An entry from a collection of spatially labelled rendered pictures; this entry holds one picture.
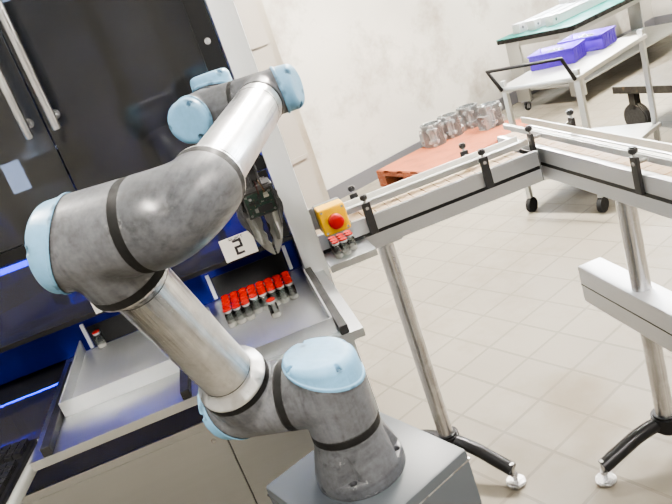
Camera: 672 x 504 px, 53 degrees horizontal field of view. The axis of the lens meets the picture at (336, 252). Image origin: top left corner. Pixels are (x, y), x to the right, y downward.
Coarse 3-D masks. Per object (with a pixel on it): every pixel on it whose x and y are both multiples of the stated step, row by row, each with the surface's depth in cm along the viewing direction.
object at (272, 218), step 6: (270, 216) 132; (276, 216) 132; (270, 222) 133; (276, 222) 130; (276, 228) 131; (282, 228) 133; (276, 234) 133; (282, 234) 134; (276, 240) 134; (276, 246) 134; (276, 252) 134
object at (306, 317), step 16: (304, 272) 170; (304, 288) 168; (288, 304) 162; (304, 304) 159; (320, 304) 156; (224, 320) 166; (256, 320) 159; (272, 320) 156; (288, 320) 154; (304, 320) 151; (320, 320) 148; (240, 336) 154; (256, 336) 151; (272, 336) 149; (288, 336) 139; (304, 336) 140; (320, 336) 141; (272, 352) 139
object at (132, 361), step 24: (144, 336) 173; (96, 360) 169; (120, 360) 164; (144, 360) 159; (168, 360) 147; (72, 384) 156; (96, 384) 155; (120, 384) 146; (144, 384) 147; (72, 408) 145
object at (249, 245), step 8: (248, 232) 170; (224, 240) 169; (232, 240) 169; (248, 240) 170; (224, 248) 169; (232, 248) 170; (240, 248) 170; (248, 248) 171; (256, 248) 171; (224, 256) 170; (232, 256) 170; (240, 256) 171
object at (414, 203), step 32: (480, 160) 189; (512, 160) 192; (352, 192) 197; (384, 192) 196; (416, 192) 195; (448, 192) 190; (480, 192) 193; (512, 192) 195; (352, 224) 187; (384, 224) 189; (416, 224) 191
